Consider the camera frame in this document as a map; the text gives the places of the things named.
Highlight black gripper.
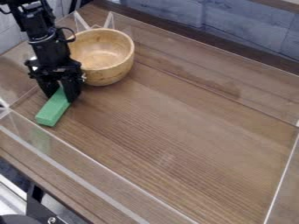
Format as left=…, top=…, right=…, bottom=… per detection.
left=24, top=27, right=83, bottom=102

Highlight green rectangular stick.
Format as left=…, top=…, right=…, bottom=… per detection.
left=35, top=87, right=71, bottom=127

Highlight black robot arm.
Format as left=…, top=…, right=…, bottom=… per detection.
left=0, top=0, right=83, bottom=102

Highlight wooden bowl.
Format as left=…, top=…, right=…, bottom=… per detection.
left=69, top=28, right=135, bottom=86

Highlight clear acrylic tray walls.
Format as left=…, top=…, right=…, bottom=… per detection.
left=0, top=10, right=299, bottom=224

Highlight black table leg bracket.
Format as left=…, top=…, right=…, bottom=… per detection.
left=25, top=184, right=68, bottom=224

